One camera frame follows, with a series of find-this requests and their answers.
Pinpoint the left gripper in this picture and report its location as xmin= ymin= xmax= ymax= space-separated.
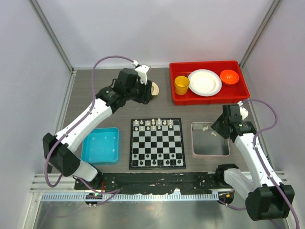
xmin=126 ymin=77 xmax=153 ymax=105

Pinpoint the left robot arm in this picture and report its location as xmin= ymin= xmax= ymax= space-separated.
xmin=42 ymin=65 xmax=153 ymax=190

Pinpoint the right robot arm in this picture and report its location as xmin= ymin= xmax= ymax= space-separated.
xmin=211 ymin=104 xmax=295 ymax=221

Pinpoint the black white chess board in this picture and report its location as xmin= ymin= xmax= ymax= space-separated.
xmin=129 ymin=118 xmax=186 ymax=170

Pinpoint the beige saucer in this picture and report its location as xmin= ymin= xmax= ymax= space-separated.
xmin=151 ymin=82 xmax=160 ymax=98

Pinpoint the silver metal tray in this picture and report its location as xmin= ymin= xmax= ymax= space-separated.
xmin=191 ymin=122 xmax=230 ymax=159

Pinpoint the red plastic bin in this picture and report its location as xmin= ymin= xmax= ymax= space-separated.
xmin=169 ymin=60 xmax=250 ymax=105

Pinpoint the yellow plastic cup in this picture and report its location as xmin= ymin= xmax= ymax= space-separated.
xmin=174 ymin=76 xmax=190 ymax=95

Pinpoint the orange plastic bowl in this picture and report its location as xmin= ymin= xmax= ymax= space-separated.
xmin=220 ymin=69 xmax=239 ymax=85

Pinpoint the white paper plate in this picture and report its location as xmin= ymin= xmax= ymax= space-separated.
xmin=188 ymin=69 xmax=222 ymax=97

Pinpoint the blue plastic tray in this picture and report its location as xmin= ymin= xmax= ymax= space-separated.
xmin=81 ymin=127 xmax=120 ymax=165

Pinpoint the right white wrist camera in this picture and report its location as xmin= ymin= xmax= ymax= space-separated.
xmin=237 ymin=101 xmax=249 ymax=120

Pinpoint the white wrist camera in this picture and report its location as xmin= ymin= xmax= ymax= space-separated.
xmin=237 ymin=101 xmax=249 ymax=120
xmin=132 ymin=60 xmax=150 ymax=85

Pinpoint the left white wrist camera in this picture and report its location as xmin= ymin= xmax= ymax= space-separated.
xmin=132 ymin=60 xmax=150 ymax=85

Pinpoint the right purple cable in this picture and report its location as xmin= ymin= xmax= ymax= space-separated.
xmin=218 ymin=99 xmax=300 ymax=229

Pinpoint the purple cable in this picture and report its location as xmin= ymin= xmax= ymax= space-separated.
xmin=218 ymin=99 xmax=300 ymax=229
xmin=44 ymin=55 xmax=139 ymax=208

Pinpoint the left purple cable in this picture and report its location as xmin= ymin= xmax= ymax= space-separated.
xmin=44 ymin=55 xmax=139 ymax=208

